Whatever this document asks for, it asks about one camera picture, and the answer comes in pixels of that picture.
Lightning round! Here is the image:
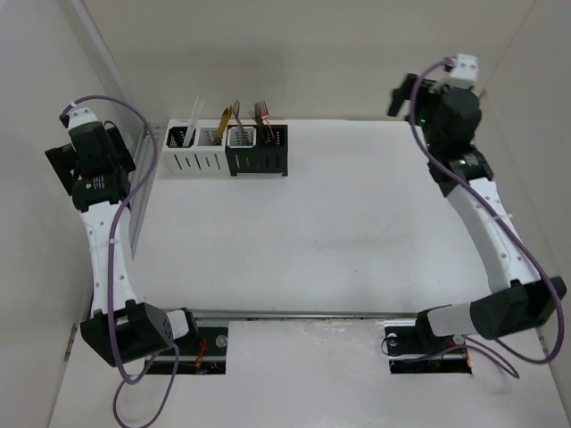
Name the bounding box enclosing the white chopstick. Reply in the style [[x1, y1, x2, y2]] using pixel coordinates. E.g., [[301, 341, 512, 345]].
[[183, 96, 202, 147], [189, 100, 207, 147]]

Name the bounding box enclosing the rose gold knife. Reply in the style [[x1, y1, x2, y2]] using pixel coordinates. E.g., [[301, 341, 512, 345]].
[[218, 105, 234, 146]]

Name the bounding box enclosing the copper spoon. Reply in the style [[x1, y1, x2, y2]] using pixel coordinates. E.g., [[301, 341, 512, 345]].
[[236, 116, 249, 146]]

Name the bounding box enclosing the copper small fork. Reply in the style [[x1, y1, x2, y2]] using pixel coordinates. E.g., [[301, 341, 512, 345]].
[[258, 100, 277, 144]]

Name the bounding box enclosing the silver fork black handle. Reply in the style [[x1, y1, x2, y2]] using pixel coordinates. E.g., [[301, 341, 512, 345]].
[[254, 100, 275, 144]]

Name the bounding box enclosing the silver spoon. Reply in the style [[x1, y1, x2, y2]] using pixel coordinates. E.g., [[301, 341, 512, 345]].
[[232, 100, 247, 145]]

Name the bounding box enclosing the rose gold fork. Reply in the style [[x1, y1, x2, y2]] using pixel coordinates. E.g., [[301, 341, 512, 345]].
[[261, 113, 277, 145]]

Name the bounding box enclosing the gold fork green handle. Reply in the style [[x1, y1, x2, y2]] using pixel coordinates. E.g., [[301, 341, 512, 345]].
[[248, 111, 267, 145]]

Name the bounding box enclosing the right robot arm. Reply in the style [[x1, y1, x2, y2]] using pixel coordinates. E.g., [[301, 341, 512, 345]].
[[387, 73, 567, 351]]

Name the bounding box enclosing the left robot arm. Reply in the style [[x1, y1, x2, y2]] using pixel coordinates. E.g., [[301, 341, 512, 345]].
[[46, 115, 200, 366]]

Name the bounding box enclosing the white utensil caddy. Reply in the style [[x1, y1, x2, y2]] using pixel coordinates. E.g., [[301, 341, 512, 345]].
[[161, 120, 230, 177]]

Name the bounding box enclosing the black utensil caddy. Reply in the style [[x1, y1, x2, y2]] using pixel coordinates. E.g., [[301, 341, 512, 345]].
[[225, 124, 289, 177]]

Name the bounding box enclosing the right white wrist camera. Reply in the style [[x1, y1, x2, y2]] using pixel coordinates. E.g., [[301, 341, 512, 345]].
[[445, 53, 479, 89]]

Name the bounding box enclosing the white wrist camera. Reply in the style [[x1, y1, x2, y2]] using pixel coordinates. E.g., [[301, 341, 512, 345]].
[[445, 53, 479, 89], [59, 103, 99, 130]]

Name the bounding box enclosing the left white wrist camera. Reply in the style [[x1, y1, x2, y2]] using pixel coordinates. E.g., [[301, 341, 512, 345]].
[[59, 103, 99, 130]]

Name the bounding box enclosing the aluminium frame left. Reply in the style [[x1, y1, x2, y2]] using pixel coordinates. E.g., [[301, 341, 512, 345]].
[[128, 121, 168, 256]]

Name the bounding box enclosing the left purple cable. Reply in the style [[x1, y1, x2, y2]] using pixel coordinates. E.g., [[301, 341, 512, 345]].
[[60, 94, 180, 427]]

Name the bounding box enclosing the aluminium rail front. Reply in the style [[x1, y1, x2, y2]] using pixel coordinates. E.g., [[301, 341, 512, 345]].
[[191, 309, 417, 321]]

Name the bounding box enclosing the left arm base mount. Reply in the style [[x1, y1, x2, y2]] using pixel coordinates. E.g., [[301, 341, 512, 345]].
[[146, 323, 229, 375]]

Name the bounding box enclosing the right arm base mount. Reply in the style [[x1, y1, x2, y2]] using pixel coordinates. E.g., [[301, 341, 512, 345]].
[[382, 322, 472, 375]]

